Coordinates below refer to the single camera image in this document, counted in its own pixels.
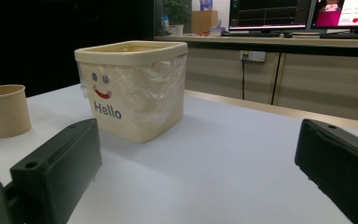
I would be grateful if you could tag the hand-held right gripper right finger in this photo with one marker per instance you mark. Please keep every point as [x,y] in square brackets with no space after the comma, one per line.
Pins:
[338,161]

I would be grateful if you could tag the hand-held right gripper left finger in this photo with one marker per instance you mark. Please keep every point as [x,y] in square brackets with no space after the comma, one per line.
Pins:
[56,174]

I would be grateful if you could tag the beige paper cup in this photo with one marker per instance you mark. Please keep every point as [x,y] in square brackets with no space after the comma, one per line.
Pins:
[6,110]

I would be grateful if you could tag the long wooden desk with cabinets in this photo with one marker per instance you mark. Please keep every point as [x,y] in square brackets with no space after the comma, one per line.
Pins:
[292,71]

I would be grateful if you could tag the cream trash bin with smiley face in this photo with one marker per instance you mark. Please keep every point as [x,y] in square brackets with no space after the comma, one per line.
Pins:
[130,102]

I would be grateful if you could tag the clear plastic bin liner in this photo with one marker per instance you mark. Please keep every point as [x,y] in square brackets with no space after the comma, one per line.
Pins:
[146,87]

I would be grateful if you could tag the black keyboard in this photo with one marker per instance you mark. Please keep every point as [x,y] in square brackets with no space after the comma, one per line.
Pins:
[348,35]
[251,34]

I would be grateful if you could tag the black computer mouse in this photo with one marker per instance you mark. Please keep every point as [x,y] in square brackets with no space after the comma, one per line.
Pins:
[287,34]

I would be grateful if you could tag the computer monitor with pink picture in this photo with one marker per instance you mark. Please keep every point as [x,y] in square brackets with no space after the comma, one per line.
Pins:
[345,13]

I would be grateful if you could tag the dark computer monitor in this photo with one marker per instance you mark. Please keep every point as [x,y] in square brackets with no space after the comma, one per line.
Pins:
[268,14]

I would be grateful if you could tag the plastic water bottle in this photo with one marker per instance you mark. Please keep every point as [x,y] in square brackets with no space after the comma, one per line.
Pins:
[165,23]

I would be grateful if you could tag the brown cardboard box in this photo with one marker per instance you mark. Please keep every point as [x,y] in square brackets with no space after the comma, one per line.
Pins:
[203,21]

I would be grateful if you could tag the green potted plant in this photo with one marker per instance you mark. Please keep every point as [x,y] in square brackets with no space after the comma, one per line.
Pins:
[176,14]

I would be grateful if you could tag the white wall power socket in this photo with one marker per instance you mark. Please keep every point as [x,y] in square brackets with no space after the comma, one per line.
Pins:
[252,55]

